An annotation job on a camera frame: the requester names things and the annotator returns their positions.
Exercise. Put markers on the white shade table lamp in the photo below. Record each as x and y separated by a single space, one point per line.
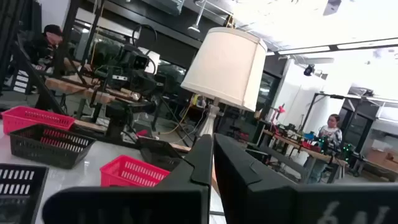
224 68

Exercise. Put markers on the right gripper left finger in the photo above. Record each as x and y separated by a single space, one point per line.
186 202

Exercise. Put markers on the black plastic basket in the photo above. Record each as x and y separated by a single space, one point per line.
28 149
158 155
18 199

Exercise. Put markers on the red desk lamp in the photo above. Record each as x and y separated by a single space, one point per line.
280 109

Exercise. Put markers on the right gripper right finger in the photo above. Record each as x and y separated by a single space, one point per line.
264 199

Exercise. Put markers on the wooden workbench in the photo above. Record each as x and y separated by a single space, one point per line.
93 95
311 152

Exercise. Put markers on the person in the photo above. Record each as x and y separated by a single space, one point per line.
46 43
331 133

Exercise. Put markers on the pink plastic basket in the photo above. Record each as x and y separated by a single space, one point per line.
124 177
18 119

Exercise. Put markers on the black controller box white labels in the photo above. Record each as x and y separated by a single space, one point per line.
21 82

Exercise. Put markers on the black aluminium rig frame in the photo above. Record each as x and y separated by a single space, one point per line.
34 77

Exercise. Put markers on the black ceiling spotlight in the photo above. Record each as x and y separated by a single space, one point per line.
309 70

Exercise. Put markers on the cardboard box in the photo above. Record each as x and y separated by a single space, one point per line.
381 158

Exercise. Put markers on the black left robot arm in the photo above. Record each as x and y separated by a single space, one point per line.
124 74

